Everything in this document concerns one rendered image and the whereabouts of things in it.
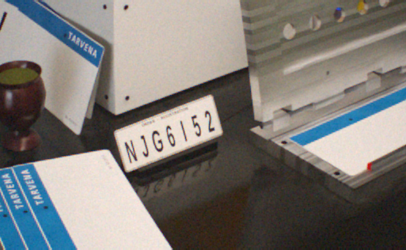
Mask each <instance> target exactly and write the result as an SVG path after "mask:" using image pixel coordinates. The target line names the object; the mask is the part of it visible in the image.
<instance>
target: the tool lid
mask: <svg viewBox="0 0 406 250"><path fill-rule="evenodd" d="M239 1H240V3H241V16H242V23H243V30H244V37H245V50H247V57H248V65H249V78H250V85H251V92H252V106H253V113H254V120H257V121H260V122H262V123H264V122H266V121H268V120H270V119H272V118H274V114H272V112H273V111H276V110H278V109H280V108H285V109H287V110H291V111H293V110H295V109H297V108H300V107H303V106H306V105H307V104H313V108H312V109H311V110H312V111H315V110H317V109H319V108H323V107H324V106H326V105H329V104H332V103H333V102H336V101H338V100H341V99H343V98H344V90H345V89H348V88H350V87H352V86H354V85H357V84H359V83H361V82H364V81H367V80H368V76H367V74H368V73H369V72H372V71H374V70H375V72H378V73H382V74H383V73H385V72H387V71H389V70H391V69H396V68H397V67H400V68H401V72H399V74H403V73H405V72H406V0H385V4H384V5H383V6H381V4H380V0H362V1H363V3H364V4H365V7H364V10H363V11H362V12H361V13H359V12H358V10H357V6H358V3H359V2H360V1H361V0H239ZM337 8H340V10H341V14H342V17H341V18H340V20H339V21H336V19H335V18H334V13H335V11H336V9H337ZM313 15H315V17H316V18H317V20H318V23H317V26H316V28H314V29H311V28H310V25H309V22H310V19H311V17H312V16H313ZM287 24H290V25H291V27H292V33H291V35H290V37H289V38H287V39H286V38H285V36H284V33H283V30H284V28H285V26H286V25H287Z"/></svg>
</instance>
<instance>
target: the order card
mask: <svg viewBox="0 0 406 250"><path fill-rule="evenodd" d="M220 135H222V128H221V124H220V122H219V117H218V113H217V109H216V107H215V102H214V98H213V97H212V96H211V95H210V96H207V97H204V98H201V99H198V100H194V101H192V102H190V103H187V104H183V106H180V107H179V108H174V109H173V110H169V111H167V112H163V113H161V114H159V115H155V116H152V117H150V118H147V119H146V120H143V121H141V122H139V123H135V124H132V125H130V126H128V127H124V128H122V129H119V130H117V131H115V137H116V142H117V145H118V148H119V151H120V156H121V159H122V162H123V167H124V171H125V172H130V171H133V170H135V169H138V168H141V167H143V166H145V165H146V164H149V163H150V162H153V161H157V160H159V159H162V158H163V157H167V156H169V155H172V154H175V153H178V152H180V151H182V150H186V149H188V148H191V147H193V146H195V145H196V144H199V143H201V142H205V141H207V140H209V139H212V138H216V137H218V136H220Z"/></svg>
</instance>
